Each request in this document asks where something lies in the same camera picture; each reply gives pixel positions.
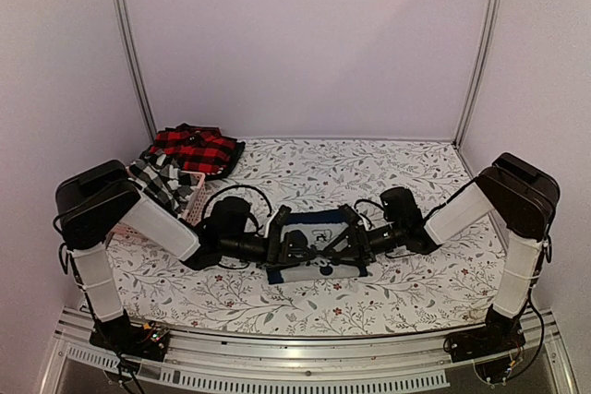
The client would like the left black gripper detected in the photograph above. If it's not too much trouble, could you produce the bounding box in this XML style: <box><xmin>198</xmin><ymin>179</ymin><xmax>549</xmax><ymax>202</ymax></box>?
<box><xmin>220</xmin><ymin>232</ymin><xmax>315</xmax><ymax>273</ymax></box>

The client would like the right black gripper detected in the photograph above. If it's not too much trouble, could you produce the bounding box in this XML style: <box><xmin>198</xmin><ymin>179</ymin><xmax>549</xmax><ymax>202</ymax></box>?
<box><xmin>324</xmin><ymin>222</ymin><xmax>406</xmax><ymax>268</ymax></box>

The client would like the navy blue t-shirt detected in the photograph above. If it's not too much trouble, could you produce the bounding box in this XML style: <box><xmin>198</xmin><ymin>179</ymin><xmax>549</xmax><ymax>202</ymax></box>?
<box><xmin>266</xmin><ymin>209</ymin><xmax>368</xmax><ymax>285</ymax></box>

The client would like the black white checkered cloth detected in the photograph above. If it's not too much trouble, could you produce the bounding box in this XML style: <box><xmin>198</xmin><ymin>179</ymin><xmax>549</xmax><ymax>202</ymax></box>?
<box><xmin>127</xmin><ymin>152</ymin><xmax>199</xmax><ymax>216</ymax></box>

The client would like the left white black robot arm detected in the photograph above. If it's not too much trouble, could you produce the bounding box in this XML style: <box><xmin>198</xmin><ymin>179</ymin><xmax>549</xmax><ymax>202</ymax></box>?
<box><xmin>54</xmin><ymin>160</ymin><xmax>317</xmax><ymax>362</ymax></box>

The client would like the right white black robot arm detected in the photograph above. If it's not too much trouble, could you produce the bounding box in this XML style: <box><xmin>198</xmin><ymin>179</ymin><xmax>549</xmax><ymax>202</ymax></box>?
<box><xmin>320</xmin><ymin>152</ymin><xmax>561</xmax><ymax>362</ymax></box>

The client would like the pink plastic laundry basket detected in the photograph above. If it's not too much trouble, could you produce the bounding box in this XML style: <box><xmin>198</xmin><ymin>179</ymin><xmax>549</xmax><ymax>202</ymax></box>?
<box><xmin>112</xmin><ymin>173</ymin><xmax>206</xmax><ymax>240</ymax></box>

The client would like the floral patterned table mat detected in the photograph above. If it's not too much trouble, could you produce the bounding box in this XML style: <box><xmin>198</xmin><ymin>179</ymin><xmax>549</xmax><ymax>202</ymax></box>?
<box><xmin>107</xmin><ymin>139</ymin><xmax>505</xmax><ymax>336</ymax></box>

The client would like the red black plaid shirt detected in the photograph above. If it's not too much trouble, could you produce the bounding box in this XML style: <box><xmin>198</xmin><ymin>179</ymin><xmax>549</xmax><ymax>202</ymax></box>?
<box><xmin>142</xmin><ymin>124</ymin><xmax>246</xmax><ymax>181</ymax></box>

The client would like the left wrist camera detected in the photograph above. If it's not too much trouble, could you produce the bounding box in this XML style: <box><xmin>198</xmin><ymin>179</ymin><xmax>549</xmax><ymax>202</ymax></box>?
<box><xmin>264</xmin><ymin>205</ymin><xmax>292</xmax><ymax>239</ymax></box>

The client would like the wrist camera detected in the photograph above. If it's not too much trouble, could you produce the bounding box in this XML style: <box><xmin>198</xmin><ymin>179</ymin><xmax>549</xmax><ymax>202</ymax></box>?
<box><xmin>338</xmin><ymin>204</ymin><xmax>368</xmax><ymax>232</ymax></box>
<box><xmin>264</xmin><ymin>205</ymin><xmax>292</xmax><ymax>239</ymax></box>

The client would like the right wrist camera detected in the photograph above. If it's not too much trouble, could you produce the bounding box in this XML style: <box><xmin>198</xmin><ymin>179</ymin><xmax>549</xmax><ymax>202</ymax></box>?
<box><xmin>338</xmin><ymin>204</ymin><xmax>368</xmax><ymax>232</ymax></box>

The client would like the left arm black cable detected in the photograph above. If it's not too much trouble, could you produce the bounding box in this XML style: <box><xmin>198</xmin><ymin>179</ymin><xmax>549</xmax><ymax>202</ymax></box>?
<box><xmin>205</xmin><ymin>184</ymin><xmax>273</xmax><ymax>229</ymax></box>

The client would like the front aluminium rail base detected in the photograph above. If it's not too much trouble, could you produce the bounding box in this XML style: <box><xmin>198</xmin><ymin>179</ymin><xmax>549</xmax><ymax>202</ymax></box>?
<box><xmin>40</xmin><ymin>309</ymin><xmax>582</xmax><ymax>393</ymax></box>

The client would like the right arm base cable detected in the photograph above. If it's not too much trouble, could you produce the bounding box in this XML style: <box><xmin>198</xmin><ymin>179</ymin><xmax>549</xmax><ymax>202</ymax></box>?
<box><xmin>442</xmin><ymin>305</ymin><xmax>560</xmax><ymax>386</ymax></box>

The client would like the right aluminium frame post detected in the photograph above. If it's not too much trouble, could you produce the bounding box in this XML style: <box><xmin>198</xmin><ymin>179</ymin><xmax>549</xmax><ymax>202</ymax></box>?
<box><xmin>453</xmin><ymin>0</ymin><xmax>501</xmax><ymax>149</ymax></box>

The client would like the aluminium frame post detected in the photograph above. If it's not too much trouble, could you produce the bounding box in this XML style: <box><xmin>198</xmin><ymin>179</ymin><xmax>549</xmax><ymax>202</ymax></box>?
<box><xmin>113</xmin><ymin>0</ymin><xmax>157</xmax><ymax>141</ymax></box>
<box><xmin>453</xmin><ymin>0</ymin><xmax>501</xmax><ymax>149</ymax></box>

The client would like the left aluminium frame post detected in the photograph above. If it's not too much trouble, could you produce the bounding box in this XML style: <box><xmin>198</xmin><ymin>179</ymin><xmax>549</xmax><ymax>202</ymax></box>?
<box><xmin>113</xmin><ymin>0</ymin><xmax>157</xmax><ymax>141</ymax></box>

